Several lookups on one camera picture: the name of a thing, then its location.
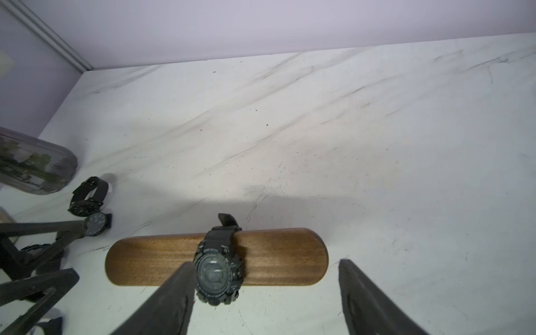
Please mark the black watch dark dial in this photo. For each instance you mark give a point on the black watch dark dial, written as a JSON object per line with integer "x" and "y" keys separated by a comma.
{"x": 89, "y": 197}

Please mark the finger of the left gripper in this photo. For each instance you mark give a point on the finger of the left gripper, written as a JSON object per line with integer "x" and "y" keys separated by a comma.
{"x": 25, "y": 247}
{"x": 52, "y": 287}

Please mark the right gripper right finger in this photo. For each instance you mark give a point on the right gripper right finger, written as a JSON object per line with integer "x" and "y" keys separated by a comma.
{"x": 367, "y": 309}

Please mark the chunky black digital watch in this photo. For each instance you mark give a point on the chunky black digital watch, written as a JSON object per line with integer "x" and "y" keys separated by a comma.
{"x": 219, "y": 267}

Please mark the thin black silver-face watch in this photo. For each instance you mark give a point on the thin black silver-face watch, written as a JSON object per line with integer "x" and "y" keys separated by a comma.
{"x": 48, "y": 327}

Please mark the black watch white markings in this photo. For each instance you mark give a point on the black watch white markings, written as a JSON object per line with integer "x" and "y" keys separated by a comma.
{"x": 97, "y": 223}

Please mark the purple glass vase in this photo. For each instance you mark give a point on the purple glass vase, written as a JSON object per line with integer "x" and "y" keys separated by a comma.
{"x": 35, "y": 166}

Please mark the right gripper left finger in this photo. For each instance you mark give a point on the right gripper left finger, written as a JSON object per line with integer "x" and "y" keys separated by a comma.
{"x": 169, "y": 309}

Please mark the wooden watch stand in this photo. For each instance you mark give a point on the wooden watch stand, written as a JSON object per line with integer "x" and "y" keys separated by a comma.
{"x": 280, "y": 257}

